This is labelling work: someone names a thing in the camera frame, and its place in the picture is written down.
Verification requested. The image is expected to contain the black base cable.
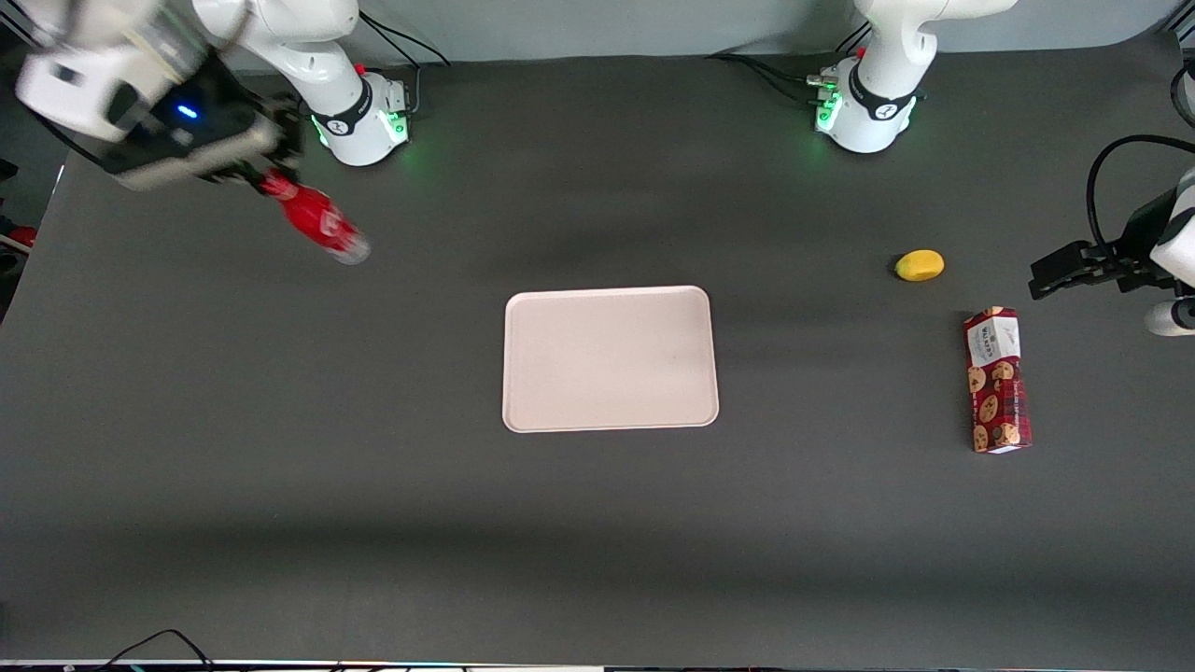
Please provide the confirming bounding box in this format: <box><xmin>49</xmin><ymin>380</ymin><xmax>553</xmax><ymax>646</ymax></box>
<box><xmin>705</xmin><ymin>23</ymin><xmax>874</xmax><ymax>105</ymax></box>
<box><xmin>358</xmin><ymin>9</ymin><xmax>451</xmax><ymax>120</ymax></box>

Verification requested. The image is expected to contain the black left base cable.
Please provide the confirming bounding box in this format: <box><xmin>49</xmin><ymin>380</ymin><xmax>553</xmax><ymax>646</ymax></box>
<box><xmin>705</xmin><ymin>23</ymin><xmax>874</xmax><ymax>105</ymax></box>

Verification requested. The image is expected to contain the black cable at table edge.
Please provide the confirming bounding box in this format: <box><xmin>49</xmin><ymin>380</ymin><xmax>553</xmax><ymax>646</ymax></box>
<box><xmin>93</xmin><ymin>628</ymin><xmax>220</xmax><ymax>672</ymax></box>

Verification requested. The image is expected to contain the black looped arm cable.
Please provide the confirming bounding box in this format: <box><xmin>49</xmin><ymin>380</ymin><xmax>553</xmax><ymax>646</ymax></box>
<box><xmin>1086</xmin><ymin>135</ymin><xmax>1195</xmax><ymax>262</ymax></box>

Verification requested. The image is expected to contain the red coke bottle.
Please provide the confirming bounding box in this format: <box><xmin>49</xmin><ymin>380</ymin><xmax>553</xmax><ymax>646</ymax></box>
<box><xmin>260</xmin><ymin>170</ymin><xmax>373</xmax><ymax>267</ymax></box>

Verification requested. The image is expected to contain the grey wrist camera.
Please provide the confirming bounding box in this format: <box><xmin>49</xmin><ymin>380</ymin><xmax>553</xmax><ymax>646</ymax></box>
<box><xmin>114</xmin><ymin>124</ymin><xmax>283</xmax><ymax>193</ymax></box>
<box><xmin>1146</xmin><ymin>297</ymin><xmax>1195</xmax><ymax>338</ymax></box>

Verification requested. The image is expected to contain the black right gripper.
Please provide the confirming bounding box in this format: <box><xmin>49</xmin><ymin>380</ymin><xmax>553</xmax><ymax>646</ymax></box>
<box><xmin>105</xmin><ymin>51</ymin><xmax>305</xmax><ymax>192</ymax></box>

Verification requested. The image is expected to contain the yellow lemon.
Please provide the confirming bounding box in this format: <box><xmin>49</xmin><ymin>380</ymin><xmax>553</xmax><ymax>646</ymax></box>
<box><xmin>894</xmin><ymin>249</ymin><xmax>946</xmax><ymax>282</ymax></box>

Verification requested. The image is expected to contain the black right base cable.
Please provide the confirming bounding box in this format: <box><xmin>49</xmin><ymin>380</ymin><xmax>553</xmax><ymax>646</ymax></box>
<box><xmin>358</xmin><ymin>9</ymin><xmax>451</xmax><ymax>120</ymax></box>

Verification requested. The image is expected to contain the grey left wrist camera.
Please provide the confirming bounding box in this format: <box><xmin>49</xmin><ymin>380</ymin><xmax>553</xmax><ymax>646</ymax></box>
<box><xmin>1146</xmin><ymin>297</ymin><xmax>1195</xmax><ymax>338</ymax></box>

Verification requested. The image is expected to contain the red cookie box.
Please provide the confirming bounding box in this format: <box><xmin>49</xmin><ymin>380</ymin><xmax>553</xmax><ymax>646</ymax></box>
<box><xmin>963</xmin><ymin>306</ymin><xmax>1033</xmax><ymax>455</ymax></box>

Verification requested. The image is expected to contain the black curved side cable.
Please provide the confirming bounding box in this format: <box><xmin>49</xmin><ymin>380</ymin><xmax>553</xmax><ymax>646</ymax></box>
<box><xmin>1171</xmin><ymin>60</ymin><xmax>1195</xmax><ymax>129</ymax></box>

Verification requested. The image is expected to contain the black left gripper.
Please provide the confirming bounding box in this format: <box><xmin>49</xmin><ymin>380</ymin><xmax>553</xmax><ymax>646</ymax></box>
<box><xmin>1029</xmin><ymin>187</ymin><xmax>1183</xmax><ymax>301</ymax></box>

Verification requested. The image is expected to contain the pale pink rectangular tray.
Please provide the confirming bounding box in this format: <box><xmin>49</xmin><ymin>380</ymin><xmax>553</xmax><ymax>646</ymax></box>
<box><xmin>502</xmin><ymin>286</ymin><xmax>721</xmax><ymax>434</ymax></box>

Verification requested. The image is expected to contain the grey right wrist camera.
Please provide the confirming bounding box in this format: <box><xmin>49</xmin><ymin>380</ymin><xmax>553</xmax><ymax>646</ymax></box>
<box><xmin>114</xmin><ymin>124</ymin><xmax>283</xmax><ymax>193</ymax></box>

